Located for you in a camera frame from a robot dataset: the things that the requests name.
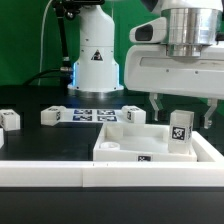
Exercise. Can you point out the white fence right wall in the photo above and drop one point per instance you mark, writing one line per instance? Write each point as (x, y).
(204, 150)

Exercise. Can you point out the marker sheet on table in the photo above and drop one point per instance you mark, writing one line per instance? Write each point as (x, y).
(92, 115)

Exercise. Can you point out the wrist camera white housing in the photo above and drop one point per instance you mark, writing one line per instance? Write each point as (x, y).
(154, 31)

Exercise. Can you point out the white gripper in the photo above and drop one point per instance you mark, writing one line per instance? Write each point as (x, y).
(149, 69)

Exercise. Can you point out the white part at left edge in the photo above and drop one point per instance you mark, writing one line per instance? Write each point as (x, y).
(1, 137)

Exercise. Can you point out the white fence wall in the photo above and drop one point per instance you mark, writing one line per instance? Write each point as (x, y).
(110, 174)
(204, 150)

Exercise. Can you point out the white square tabletop part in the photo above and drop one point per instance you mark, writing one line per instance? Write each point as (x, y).
(137, 143)

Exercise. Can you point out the white fence front wall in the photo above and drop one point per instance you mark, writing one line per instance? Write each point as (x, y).
(110, 174)

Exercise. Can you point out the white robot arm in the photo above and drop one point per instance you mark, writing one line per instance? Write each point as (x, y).
(181, 52)

